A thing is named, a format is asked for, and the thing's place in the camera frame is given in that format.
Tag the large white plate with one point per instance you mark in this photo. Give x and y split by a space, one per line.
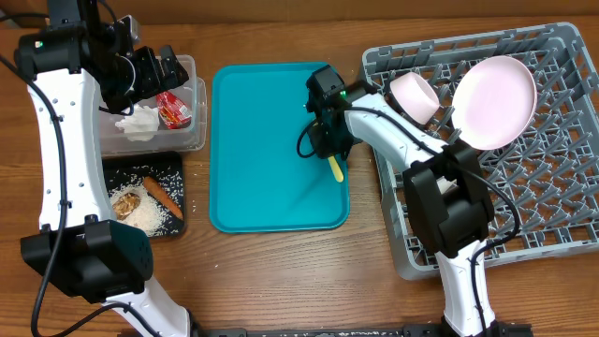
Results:
494 103

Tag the teal serving tray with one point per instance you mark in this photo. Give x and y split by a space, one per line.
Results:
261 176

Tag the black plastic tray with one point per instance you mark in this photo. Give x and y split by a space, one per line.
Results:
156 159

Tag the grey dishwasher rack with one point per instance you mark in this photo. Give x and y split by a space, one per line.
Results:
551 171

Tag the yellow plastic spoon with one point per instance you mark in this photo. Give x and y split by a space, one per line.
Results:
336 169

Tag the clear plastic storage bin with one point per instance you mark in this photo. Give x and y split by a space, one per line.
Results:
190 137

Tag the red snack wrapper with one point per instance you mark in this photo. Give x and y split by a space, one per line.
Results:
174 113

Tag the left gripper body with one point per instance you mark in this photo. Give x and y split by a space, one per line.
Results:
138 78

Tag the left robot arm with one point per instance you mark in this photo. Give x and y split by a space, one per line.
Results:
74 68

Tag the white napkin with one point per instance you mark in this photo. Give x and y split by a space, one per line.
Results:
141 125

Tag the white rice pile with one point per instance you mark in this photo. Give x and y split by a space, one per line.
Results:
150 216

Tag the large white bowl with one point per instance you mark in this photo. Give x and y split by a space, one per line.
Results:
416 97

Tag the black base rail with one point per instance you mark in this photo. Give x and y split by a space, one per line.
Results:
415 330

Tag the brown sausage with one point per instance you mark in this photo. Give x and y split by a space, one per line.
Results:
156 191

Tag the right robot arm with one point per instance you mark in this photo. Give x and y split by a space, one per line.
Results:
447 200

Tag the brown food scraps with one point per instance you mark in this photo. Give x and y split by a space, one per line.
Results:
125 205

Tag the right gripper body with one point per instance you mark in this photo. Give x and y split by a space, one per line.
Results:
329 139

